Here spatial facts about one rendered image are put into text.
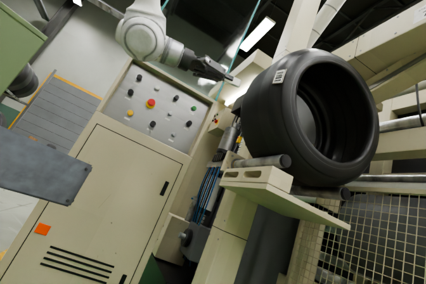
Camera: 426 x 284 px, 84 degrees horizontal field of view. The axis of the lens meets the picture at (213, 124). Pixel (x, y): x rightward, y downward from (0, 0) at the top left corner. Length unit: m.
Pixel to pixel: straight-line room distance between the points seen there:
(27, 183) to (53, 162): 0.02
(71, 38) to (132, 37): 10.57
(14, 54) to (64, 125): 9.67
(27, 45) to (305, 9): 1.64
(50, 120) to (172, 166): 8.94
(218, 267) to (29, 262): 0.76
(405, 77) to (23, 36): 1.39
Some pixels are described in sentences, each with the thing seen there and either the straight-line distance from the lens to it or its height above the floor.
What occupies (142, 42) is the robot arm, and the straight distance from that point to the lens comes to 0.62.
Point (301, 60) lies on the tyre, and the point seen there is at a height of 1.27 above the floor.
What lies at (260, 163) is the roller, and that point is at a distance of 0.91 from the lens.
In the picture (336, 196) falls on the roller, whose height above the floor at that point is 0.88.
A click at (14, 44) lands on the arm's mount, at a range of 0.30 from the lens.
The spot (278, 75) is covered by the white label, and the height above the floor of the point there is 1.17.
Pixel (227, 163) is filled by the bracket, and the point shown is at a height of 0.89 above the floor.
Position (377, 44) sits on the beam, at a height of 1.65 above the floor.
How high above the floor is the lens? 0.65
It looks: 20 degrees up
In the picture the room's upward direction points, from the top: 23 degrees clockwise
